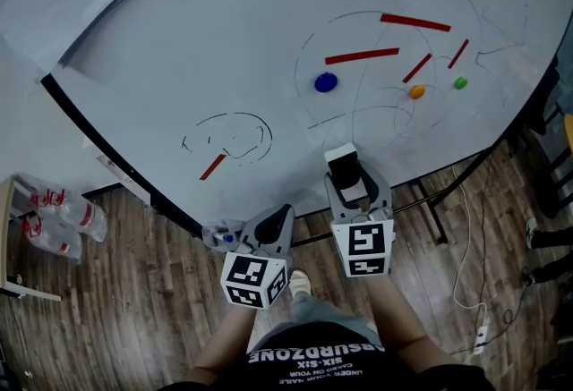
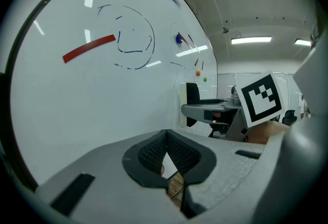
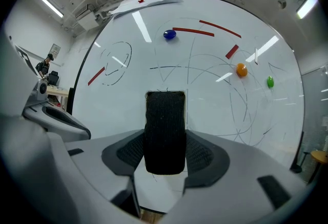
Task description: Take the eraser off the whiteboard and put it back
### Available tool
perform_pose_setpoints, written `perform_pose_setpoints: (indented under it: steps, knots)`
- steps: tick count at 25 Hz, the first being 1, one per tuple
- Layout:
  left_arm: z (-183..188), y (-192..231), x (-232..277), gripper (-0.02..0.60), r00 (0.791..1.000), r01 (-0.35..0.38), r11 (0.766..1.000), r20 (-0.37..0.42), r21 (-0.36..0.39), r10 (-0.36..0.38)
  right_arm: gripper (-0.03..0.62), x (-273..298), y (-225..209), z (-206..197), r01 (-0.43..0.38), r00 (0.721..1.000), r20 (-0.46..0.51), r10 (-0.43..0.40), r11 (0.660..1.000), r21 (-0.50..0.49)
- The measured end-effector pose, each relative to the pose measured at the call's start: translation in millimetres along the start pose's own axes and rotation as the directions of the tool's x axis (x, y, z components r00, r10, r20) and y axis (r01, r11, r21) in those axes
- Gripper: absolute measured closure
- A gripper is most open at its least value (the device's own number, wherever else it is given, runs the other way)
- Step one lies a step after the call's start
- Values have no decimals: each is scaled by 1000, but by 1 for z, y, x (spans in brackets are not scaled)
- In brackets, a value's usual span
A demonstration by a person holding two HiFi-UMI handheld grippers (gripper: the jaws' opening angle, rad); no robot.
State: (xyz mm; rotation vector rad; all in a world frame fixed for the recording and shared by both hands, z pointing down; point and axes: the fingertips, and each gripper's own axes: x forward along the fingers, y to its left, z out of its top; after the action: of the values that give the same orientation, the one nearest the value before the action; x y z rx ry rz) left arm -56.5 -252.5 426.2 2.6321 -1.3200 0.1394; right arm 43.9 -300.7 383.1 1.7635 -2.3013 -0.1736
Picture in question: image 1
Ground long red magnetic strip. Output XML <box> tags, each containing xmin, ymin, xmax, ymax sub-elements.
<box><xmin>324</xmin><ymin>47</ymin><xmax>400</xmax><ymax>65</ymax></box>
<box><xmin>380</xmin><ymin>13</ymin><xmax>452</xmax><ymax>32</ymax></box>

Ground white whiteboard on black stand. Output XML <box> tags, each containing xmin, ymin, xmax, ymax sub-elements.
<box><xmin>39</xmin><ymin>0</ymin><xmax>573</xmax><ymax>247</ymax></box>

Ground white power strip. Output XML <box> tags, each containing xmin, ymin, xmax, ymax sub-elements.
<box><xmin>473</xmin><ymin>321</ymin><xmax>490</xmax><ymax>355</ymax></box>

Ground person's black printed shirt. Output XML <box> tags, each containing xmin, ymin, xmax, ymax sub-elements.
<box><xmin>160</xmin><ymin>320</ymin><xmax>493</xmax><ymax>391</ymax></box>

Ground white cable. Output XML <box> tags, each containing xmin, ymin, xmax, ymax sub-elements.
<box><xmin>451</xmin><ymin>165</ymin><xmax>489</xmax><ymax>327</ymax></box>

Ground short red magnetic strip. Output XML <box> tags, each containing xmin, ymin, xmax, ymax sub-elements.
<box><xmin>199</xmin><ymin>153</ymin><xmax>227</xmax><ymax>181</ymax></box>
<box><xmin>402</xmin><ymin>53</ymin><xmax>433</xmax><ymax>84</ymax></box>
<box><xmin>448</xmin><ymin>38</ymin><xmax>470</xmax><ymax>70</ymax></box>

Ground person's light shoe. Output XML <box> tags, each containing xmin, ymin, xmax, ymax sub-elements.
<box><xmin>288</xmin><ymin>270</ymin><xmax>311</xmax><ymax>299</ymax></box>

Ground person's right forearm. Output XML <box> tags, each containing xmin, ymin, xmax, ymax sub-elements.
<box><xmin>364</xmin><ymin>275</ymin><xmax>449</xmax><ymax>375</ymax></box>

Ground person's left forearm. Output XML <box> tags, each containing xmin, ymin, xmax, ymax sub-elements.
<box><xmin>192</xmin><ymin>303</ymin><xmax>256</xmax><ymax>381</ymax></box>

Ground blue round magnet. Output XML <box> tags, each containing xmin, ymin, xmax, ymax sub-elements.
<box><xmin>313</xmin><ymin>72</ymin><xmax>339</xmax><ymax>94</ymax></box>

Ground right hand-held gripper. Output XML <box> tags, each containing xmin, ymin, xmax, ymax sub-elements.
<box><xmin>323</xmin><ymin>161</ymin><xmax>396</xmax><ymax>278</ymax></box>

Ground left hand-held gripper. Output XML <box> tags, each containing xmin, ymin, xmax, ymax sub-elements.
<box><xmin>220</xmin><ymin>204</ymin><xmax>295</xmax><ymax>311</ymax></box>

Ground small light wooden table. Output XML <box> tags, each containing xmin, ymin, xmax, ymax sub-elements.
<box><xmin>0</xmin><ymin>176</ymin><xmax>63</xmax><ymax>303</ymax></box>

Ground black and white whiteboard eraser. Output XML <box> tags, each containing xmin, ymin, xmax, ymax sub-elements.
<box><xmin>323</xmin><ymin>142</ymin><xmax>362</xmax><ymax>202</ymax></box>

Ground person's grey trousers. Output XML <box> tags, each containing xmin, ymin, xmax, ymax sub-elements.
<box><xmin>257</xmin><ymin>293</ymin><xmax>381</xmax><ymax>345</ymax></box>

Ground yellow stool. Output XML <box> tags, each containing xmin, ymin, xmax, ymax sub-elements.
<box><xmin>562</xmin><ymin>114</ymin><xmax>573</xmax><ymax>157</ymax></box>

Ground pack of plastic water bottles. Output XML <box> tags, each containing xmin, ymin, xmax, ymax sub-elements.
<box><xmin>15</xmin><ymin>174</ymin><xmax>108</xmax><ymax>263</ymax></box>

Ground spray bottle on tray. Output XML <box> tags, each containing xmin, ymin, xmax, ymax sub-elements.
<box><xmin>201</xmin><ymin>218</ymin><xmax>245</xmax><ymax>252</ymax></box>

